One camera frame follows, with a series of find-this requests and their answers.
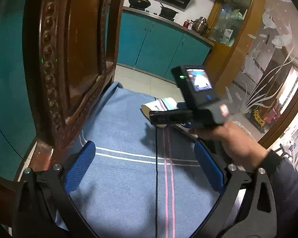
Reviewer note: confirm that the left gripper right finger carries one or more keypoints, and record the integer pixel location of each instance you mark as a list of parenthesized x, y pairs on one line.
[(246, 205)]

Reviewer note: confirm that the blue white paper cup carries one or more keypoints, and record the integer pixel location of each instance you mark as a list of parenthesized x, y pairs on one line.
[(160, 104)]

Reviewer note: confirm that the glass display cabinet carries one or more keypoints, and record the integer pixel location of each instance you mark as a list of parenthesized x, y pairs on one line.
[(225, 25)]

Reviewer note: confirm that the carved wooden chair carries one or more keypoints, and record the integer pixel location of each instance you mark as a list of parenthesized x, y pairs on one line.
[(57, 57)]

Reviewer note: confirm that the small red bottle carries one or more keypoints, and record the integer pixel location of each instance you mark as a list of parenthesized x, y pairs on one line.
[(186, 23)]

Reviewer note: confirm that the wooden stool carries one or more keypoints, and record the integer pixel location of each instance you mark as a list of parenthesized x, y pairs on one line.
[(282, 151)]

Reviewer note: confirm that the etched glass sliding door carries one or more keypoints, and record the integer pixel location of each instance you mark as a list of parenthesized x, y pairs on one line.
[(262, 73)]

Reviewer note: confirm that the dark sleeved right forearm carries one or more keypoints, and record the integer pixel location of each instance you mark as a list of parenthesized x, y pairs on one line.
[(284, 182)]

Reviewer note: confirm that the person's right hand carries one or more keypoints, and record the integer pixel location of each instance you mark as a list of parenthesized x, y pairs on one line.
[(243, 150)]

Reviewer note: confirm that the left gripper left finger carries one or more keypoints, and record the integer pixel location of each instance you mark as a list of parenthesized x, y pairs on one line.
[(43, 206)]

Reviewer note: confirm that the yellow toy truck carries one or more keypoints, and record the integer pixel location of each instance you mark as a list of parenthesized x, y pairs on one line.
[(257, 121)]

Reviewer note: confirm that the blue towel cloth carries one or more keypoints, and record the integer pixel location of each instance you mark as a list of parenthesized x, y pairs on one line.
[(144, 180)]

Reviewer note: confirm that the black wok with lid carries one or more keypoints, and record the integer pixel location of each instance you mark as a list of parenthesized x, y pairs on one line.
[(139, 4)]

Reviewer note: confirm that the black cooking pot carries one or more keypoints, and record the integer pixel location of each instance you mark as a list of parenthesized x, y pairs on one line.
[(167, 13)]

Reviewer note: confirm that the black camera with screen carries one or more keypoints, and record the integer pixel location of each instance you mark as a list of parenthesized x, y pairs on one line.
[(195, 86)]

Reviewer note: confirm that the steel stock pot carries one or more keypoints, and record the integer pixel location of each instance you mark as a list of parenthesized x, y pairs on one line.
[(200, 26)]

